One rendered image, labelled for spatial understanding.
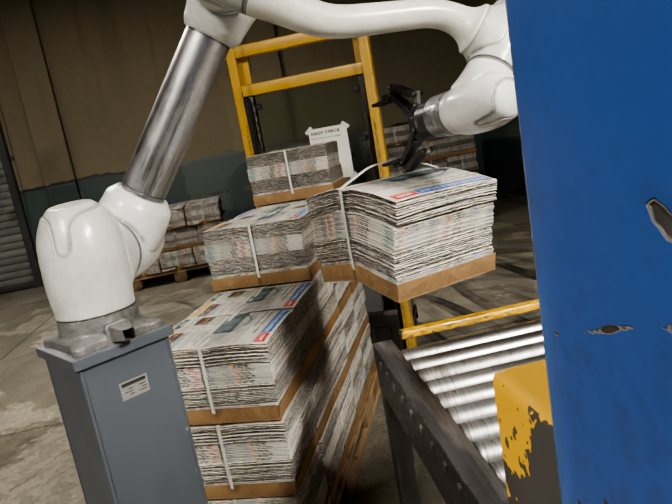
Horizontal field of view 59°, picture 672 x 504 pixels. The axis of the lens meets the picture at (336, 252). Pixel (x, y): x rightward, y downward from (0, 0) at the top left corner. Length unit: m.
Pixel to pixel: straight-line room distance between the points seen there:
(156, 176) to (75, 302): 0.33
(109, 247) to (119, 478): 0.45
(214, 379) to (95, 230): 0.63
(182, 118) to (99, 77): 7.50
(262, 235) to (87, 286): 1.02
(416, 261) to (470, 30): 0.47
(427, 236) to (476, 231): 0.15
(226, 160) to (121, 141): 1.42
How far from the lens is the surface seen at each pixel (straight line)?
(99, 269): 1.21
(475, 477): 0.94
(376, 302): 3.43
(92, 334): 1.23
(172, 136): 1.36
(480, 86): 1.15
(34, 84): 8.94
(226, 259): 2.19
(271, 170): 2.69
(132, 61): 8.78
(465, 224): 1.36
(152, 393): 1.28
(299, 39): 3.22
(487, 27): 1.24
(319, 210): 1.51
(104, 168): 8.79
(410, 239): 1.27
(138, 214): 1.36
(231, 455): 1.77
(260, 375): 1.62
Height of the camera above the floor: 1.31
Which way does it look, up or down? 11 degrees down
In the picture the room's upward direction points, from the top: 10 degrees counter-clockwise
